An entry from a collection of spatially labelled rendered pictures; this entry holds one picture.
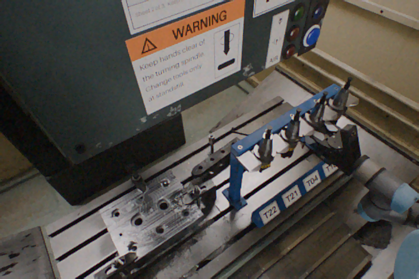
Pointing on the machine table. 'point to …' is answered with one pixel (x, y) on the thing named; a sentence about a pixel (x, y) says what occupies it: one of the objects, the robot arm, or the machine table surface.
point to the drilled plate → (151, 202)
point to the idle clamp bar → (202, 169)
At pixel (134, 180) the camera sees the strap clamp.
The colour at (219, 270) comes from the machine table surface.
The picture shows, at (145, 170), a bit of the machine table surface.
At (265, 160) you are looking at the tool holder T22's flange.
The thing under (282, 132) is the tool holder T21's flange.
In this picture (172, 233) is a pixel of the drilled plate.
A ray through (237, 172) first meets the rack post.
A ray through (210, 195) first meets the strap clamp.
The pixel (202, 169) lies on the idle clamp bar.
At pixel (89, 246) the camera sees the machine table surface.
